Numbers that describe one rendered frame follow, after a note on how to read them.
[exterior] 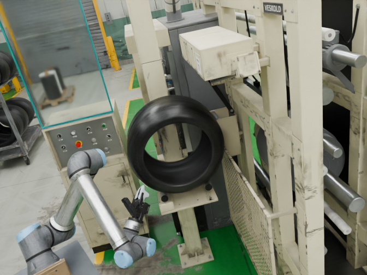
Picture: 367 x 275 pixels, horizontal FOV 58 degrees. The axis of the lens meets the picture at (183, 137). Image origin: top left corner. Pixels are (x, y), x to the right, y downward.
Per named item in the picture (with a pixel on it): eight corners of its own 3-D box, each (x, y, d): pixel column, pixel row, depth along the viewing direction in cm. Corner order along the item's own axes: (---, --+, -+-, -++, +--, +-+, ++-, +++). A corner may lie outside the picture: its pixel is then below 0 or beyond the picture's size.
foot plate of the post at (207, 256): (177, 245, 292) (176, 242, 291) (206, 238, 294) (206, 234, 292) (182, 268, 268) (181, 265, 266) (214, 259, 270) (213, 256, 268)
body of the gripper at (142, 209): (143, 203, 198) (137, 223, 194) (132, 198, 194) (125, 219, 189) (151, 203, 192) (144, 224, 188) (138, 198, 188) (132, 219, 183)
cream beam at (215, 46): (182, 58, 207) (177, 34, 200) (220, 49, 208) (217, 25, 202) (203, 82, 152) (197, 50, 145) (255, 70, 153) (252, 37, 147)
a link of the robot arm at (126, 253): (64, 149, 174) (131, 264, 157) (83, 147, 184) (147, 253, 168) (54, 162, 179) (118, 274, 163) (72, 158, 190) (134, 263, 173)
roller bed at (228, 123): (214, 147, 251) (208, 111, 239) (233, 142, 252) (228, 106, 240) (222, 159, 233) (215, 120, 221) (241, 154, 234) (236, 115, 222)
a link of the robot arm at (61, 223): (36, 235, 214) (77, 144, 185) (58, 227, 229) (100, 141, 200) (49, 253, 209) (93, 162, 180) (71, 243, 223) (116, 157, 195)
